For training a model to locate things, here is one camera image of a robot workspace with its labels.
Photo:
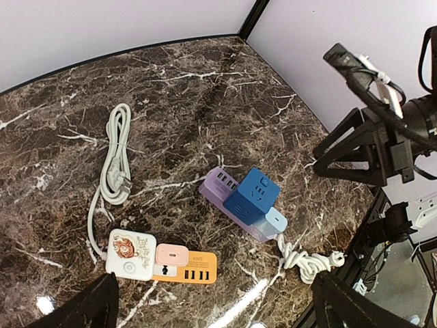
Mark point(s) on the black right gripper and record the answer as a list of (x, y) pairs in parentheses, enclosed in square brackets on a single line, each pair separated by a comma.
[(386, 152)]

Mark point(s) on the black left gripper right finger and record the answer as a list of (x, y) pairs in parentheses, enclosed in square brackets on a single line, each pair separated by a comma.
[(338, 305)]

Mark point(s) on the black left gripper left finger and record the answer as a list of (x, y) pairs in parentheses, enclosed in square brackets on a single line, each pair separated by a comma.
[(96, 306)]

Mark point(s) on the white cube socket adapter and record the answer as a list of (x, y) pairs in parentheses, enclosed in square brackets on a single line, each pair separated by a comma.
[(131, 255)]

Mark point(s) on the pink wall charger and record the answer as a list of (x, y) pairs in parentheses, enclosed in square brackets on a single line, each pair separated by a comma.
[(172, 255)]

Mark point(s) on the light blue wall charger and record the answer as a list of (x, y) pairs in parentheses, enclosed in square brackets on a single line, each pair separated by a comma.
[(271, 224)]

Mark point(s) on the blue cube socket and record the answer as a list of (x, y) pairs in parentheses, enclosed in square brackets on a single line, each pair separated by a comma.
[(253, 197)]

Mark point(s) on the purple power strip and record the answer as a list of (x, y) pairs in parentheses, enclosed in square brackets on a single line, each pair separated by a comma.
[(216, 188)]

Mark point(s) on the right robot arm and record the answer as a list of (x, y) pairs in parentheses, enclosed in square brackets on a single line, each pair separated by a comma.
[(419, 122)]

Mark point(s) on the orange power strip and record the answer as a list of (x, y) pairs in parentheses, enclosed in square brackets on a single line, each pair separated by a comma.
[(201, 269)]

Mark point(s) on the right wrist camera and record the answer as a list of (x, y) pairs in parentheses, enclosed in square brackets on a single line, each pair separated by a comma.
[(373, 86)]

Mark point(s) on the right black frame post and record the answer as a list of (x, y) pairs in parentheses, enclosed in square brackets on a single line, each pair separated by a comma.
[(252, 19)]

